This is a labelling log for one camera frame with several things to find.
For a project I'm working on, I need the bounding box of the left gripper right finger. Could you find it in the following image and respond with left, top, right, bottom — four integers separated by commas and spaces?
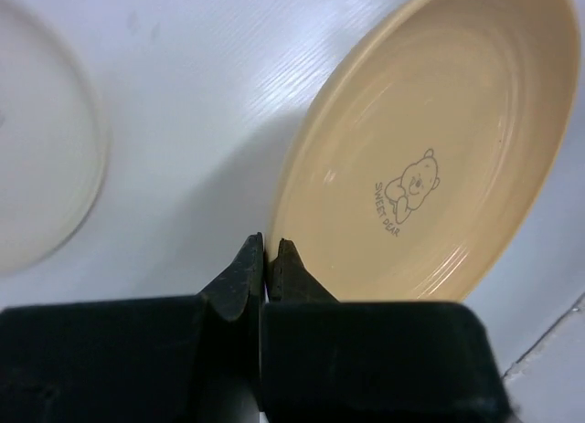
261, 240, 512, 422

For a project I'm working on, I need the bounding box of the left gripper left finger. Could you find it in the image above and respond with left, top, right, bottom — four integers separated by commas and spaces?
1, 234, 264, 422

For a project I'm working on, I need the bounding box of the yellow plate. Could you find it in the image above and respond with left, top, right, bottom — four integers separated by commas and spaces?
266, 0, 580, 301

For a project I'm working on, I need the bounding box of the cream plate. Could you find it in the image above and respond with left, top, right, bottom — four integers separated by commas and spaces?
1, 0, 111, 274

